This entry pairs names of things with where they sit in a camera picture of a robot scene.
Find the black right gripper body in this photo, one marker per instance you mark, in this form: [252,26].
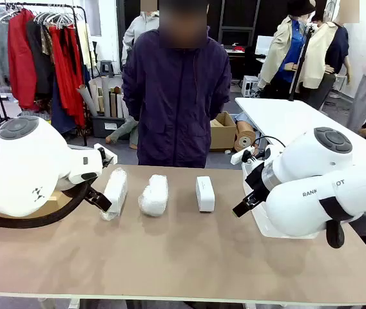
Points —
[255,180]

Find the bubble-wrapped white clock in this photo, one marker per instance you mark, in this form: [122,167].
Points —
[153,196]
[117,190]

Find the unwrapped white digital clock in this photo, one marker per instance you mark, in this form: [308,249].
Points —
[205,193]

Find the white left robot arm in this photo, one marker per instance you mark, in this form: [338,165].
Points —
[31,167]

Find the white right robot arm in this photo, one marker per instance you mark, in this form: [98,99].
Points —
[315,199]

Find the clear plastic container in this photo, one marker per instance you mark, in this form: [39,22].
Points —
[260,222]

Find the open cardboard box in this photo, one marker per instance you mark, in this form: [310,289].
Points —
[59,198]

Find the brown cardboard reel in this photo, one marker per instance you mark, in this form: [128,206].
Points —
[245,138]

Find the brown cardboard carton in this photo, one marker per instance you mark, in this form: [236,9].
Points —
[223,132]

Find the grey storage bin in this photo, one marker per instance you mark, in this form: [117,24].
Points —
[102,127]

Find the lying mannequin in grey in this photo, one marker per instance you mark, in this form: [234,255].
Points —
[121,128]

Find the white work table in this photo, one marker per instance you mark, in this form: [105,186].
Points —
[299,119]

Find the navy hanging garment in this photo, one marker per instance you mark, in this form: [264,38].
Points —
[61,116]

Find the white computer case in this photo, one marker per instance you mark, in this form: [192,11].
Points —
[249,85]

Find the grey cardboard tube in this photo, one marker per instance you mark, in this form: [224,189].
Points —
[86,99]

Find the white paper roll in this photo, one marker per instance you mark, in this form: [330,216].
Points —
[105,96]

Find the beige paper roll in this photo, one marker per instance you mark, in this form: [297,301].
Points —
[93,93]

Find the person in purple jacket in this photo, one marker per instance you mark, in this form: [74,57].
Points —
[176,103]

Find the white desk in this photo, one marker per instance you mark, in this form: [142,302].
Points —
[237,56]

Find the black tripod stand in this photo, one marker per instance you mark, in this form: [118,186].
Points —
[300,61]

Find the red cloth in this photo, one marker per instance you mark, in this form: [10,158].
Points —
[239,49]

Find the mannequin with beige coat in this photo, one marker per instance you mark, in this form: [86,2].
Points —
[286,51]

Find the grey plastic stool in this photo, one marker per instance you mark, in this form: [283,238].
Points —
[107,67]

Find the red hanging dress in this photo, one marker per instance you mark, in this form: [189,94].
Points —
[68,71]

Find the white monitor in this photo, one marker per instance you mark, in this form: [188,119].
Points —
[263,45]

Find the black hanging garment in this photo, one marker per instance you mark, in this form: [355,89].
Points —
[39,64]

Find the red hanging jacket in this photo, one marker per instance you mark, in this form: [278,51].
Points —
[22,64]

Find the cream hanging garment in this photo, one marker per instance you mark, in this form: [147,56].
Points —
[83,42]

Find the bystander in grey hoodie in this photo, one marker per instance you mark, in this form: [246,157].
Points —
[138,32]

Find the black metal clothes rack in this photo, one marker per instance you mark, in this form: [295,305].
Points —
[28,4]

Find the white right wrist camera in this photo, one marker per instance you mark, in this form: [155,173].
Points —
[239,157]

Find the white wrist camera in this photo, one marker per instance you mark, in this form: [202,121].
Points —
[112,158]
[239,157]

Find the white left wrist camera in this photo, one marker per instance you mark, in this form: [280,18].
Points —
[112,158]

